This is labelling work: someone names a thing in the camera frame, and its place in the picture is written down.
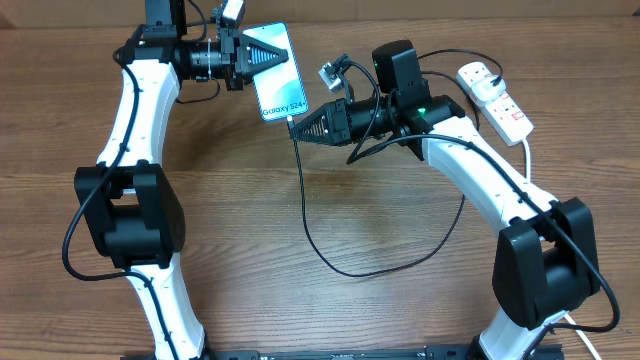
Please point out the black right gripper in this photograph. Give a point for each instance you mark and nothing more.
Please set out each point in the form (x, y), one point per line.
(339, 128)

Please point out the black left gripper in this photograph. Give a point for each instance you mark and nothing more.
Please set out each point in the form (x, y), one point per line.
(247, 46)

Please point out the Samsung Galaxy smartphone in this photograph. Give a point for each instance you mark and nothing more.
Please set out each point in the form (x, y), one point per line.
(280, 90)

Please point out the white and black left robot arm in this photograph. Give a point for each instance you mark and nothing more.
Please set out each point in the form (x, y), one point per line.
(132, 212)

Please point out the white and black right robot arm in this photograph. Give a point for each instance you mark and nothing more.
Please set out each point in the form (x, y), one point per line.
(546, 262)

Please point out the white charger plug adapter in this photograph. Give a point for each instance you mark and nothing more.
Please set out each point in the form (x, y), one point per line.
(488, 89)

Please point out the white power extension strip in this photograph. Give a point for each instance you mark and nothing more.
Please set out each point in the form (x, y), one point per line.
(503, 113)

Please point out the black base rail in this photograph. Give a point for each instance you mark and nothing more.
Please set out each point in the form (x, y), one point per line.
(435, 352)

